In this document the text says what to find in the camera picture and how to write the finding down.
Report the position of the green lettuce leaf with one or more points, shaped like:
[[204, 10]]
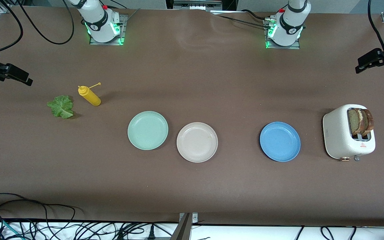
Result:
[[61, 106]]

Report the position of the brown toast bread slice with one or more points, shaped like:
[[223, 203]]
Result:
[[353, 121], [368, 121]]

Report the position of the yellow mustard squeeze bottle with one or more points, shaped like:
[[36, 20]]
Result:
[[92, 97]]

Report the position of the blue round plate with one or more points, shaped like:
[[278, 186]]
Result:
[[280, 141]]

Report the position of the light green round plate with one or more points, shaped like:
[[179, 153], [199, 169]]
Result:
[[147, 130]]

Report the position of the beige round plate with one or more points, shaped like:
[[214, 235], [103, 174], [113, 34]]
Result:
[[197, 142]]

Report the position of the white two-slot toaster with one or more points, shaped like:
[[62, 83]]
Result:
[[337, 136]]

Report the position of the black equipment box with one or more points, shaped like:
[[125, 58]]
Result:
[[227, 4]]

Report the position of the black power plug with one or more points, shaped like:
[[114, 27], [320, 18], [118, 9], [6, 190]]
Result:
[[151, 233]]

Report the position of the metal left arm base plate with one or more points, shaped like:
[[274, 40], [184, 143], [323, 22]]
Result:
[[292, 47]]

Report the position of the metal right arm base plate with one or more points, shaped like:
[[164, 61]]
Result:
[[124, 26]]

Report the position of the aluminium profile post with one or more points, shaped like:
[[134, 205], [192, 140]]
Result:
[[183, 230]]

